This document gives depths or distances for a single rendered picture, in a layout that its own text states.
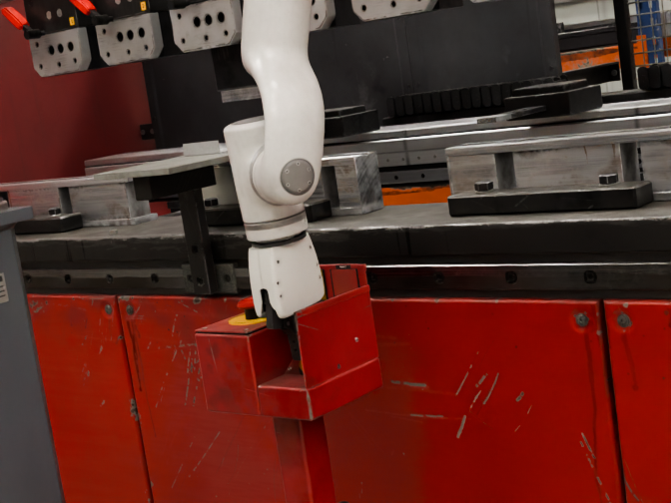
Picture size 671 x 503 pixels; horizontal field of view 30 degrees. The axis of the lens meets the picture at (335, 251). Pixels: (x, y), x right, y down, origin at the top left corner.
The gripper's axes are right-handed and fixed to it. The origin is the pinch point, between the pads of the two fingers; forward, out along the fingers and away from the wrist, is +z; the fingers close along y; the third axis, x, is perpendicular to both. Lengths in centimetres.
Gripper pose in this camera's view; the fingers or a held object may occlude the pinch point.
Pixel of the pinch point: (302, 344)
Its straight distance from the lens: 172.1
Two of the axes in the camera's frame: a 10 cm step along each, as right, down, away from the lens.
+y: -6.1, 2.9, -7.3
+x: 7.6, -0.1, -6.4
